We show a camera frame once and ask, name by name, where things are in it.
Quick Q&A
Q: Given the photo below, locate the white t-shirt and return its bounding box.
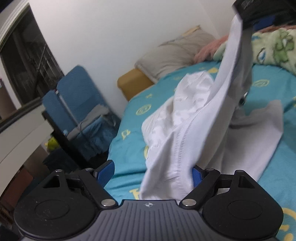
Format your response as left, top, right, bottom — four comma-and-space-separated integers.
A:
139, 16, 283, 201

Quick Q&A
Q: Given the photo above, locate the teal patterned bed sheet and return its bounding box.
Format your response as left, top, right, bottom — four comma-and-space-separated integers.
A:
105, 60, 296, 241

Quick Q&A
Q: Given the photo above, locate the blue covered chair far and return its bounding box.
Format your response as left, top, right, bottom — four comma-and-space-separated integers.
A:
42, 90, 76, 136

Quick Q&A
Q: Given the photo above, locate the yellow bed headboard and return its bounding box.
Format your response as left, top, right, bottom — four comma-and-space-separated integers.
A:
117, 69, 154, 101

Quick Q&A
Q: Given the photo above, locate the grey pillow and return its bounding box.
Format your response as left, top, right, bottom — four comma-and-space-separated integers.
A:
134, 26, 215, 83

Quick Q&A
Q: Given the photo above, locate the grey cloth on chair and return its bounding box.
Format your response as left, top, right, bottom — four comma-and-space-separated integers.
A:
67, 104, 116, 140

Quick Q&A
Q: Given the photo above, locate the white desk with dark top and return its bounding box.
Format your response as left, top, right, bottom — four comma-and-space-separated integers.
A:
1, 98, 56, 193

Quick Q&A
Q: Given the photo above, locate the green cartoon fleece blanket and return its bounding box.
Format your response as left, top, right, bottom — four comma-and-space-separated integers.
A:
213, 26, 295, 74

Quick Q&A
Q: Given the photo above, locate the pink fluffy blanket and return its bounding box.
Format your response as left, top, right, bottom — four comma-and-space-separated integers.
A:
193, 25, 295, 64

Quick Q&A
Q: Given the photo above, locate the dark barred window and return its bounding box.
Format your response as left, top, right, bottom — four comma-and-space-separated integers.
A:
1, 1, 64, 120

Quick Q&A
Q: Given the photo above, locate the blue covered chair near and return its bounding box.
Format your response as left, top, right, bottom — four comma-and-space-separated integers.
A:
57, 65, 121, 161

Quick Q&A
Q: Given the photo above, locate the green plush toy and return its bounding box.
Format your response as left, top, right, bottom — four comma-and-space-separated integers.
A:
45, 137, 60, 152

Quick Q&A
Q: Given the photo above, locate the blue covered chair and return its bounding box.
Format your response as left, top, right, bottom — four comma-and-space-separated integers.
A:
42, 90, 76, 136
57, 65, 121, 161

